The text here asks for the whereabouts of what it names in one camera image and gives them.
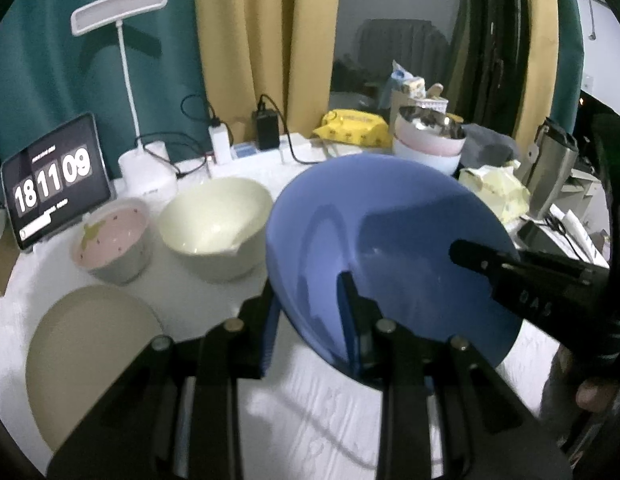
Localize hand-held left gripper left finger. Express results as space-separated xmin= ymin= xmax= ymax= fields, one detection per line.
xmin=45 ymin=277 xmax=282 ymax=480

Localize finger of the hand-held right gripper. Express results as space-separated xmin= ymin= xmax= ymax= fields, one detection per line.
xmin=449 ymin=238 xmax=611 ymax=292

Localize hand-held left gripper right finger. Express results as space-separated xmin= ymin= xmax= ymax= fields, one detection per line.
xmin=337 ymin=270 xmax=574 ymax=480

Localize cream bowl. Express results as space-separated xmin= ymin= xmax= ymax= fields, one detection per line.
xmin=157 ymin=176 xmax=274 ymax=282

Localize beige plate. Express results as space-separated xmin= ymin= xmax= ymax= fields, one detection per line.
xmin=25 ymin=284 xmax=165 ymax=453

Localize strawberry print bowl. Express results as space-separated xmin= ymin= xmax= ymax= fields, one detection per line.
xmin=71 ymin=197 xmax=152 ymax=286

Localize person's right hand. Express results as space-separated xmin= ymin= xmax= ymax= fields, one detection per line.
xmin=574 ymin=377 xmax=620 ymax=413

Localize crumpled yellow cloth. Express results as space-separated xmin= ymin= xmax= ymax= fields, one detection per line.
xmin=457 ymin=159 xmax=532 ymax=226

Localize white papers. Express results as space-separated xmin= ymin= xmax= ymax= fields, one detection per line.
xmin=542 ymin=200 xmax=610 ymax=267

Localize light blue bowl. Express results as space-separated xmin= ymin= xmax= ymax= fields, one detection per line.
xmin=392 ymin=137 xmax=463 ymax=177

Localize steel thermos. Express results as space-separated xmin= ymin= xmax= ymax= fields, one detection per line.
xmin=520 ymin=117 xmax=579 ymax=220

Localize grey cloth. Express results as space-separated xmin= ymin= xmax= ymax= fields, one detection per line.
xmin=457 ymin=122 xmax=523 ymax=173

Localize pink bowl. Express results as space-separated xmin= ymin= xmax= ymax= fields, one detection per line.
xmin=394 ymin=115 xmax=466 ymax=157

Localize white power strip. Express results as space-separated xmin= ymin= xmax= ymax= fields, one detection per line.
xmin=205 ymin=132 xmax=327 ymax=168

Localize yellow wipes pack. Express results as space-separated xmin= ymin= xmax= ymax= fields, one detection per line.
xmin=311 ymin=109 xmax=393 ymax=148

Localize black charger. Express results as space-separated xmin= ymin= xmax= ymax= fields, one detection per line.
xmin=252 ymin=109 xmax=281 ymax=151

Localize white charger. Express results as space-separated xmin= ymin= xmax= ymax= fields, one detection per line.
xmin=208 ymin=125 xmax=233 ymax=165

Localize white desk lamp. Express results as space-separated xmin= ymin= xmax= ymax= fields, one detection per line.
xmin=70 ymin=0 xmax=178 ymax=196

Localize yellow curtain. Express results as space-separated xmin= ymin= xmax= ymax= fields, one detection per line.
xmin=510 ymin=0 xmax=560 ymax=161
xmin=192 ymin=0 xmax=344 ymax=139

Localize teal curtain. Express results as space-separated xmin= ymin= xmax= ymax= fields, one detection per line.
xmin=552 ymin=0 xmax=586 ymax=131
xmin=0 ymin=0 xmax=213 ymax=211

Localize clear tablet stand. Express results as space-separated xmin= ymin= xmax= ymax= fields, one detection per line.
xmin=27 ymin=215 xmax=88 ymax=253

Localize tablet showing clock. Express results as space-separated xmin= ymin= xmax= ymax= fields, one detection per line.
xmin=0 ymin=112 xmax=117 ymax=252

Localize cardboard box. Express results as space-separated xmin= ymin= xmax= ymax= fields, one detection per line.
xmin=0 ymin=244 xmax=17 ymax=297

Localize black lamp cable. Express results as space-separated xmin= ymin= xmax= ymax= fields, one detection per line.
xmin=134 ymin=131 xmax=214 ymax=179

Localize black cable of white charger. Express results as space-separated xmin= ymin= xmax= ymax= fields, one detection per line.
xmin=181 ymin=93 xmax=223 ymax=129

